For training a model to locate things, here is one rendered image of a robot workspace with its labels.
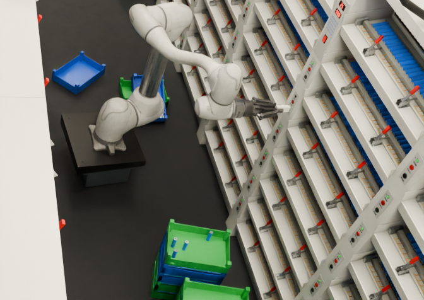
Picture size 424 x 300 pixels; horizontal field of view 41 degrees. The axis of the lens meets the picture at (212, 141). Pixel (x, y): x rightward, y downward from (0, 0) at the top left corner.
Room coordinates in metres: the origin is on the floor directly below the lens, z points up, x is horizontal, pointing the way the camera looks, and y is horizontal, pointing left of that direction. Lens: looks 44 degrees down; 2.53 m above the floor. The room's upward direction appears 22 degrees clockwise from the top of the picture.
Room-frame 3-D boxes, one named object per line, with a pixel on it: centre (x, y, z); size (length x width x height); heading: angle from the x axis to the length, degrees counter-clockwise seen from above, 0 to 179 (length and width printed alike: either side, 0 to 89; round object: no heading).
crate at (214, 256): (1.58, -0.13, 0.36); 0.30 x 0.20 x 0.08; 105
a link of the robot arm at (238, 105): (1.89, -0.04, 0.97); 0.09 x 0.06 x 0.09; 31
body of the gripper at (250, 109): (1.92, -0.10, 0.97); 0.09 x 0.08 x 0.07; 121
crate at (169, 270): (1.58, -0.13, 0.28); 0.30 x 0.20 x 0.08; 105
